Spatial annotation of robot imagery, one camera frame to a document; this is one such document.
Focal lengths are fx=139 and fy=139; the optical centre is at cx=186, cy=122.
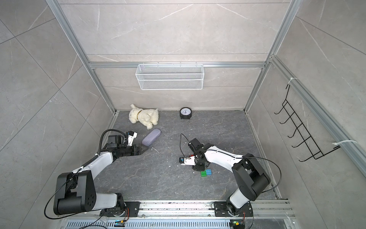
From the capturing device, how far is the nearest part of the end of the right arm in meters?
0.65

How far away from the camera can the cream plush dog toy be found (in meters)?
1.06

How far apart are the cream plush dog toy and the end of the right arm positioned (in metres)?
0.45
